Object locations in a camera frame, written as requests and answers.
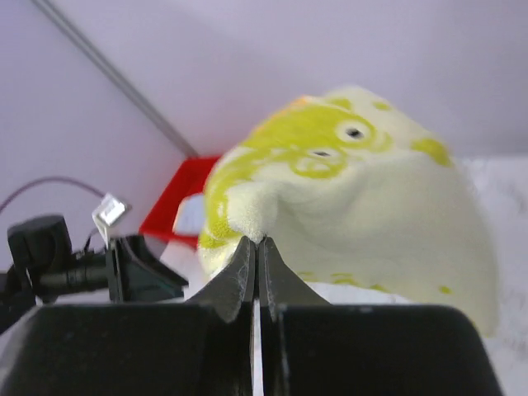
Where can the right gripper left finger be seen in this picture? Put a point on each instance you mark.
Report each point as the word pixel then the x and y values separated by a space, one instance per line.
pixel 233 287

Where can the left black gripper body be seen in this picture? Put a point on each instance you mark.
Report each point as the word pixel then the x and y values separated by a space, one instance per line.
pixel 120 263

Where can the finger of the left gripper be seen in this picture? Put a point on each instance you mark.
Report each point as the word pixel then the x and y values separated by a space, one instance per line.
pixel 151 280

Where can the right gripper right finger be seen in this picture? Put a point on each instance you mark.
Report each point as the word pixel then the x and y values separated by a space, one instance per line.
pixel 278 285

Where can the pale yellow patterned towel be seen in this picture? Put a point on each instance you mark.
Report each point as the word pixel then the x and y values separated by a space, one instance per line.
pixel 355 192

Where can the light blue towel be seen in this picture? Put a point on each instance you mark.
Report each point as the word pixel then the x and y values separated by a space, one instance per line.
pixel 190 217

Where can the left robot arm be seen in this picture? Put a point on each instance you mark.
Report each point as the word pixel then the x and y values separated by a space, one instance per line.
pixel 45 267

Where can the red plastic tray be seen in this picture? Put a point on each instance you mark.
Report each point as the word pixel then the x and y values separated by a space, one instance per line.
pixel 189 179

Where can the left aluminium frame post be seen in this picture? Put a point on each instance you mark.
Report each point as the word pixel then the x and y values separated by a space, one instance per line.
pixel 113 74

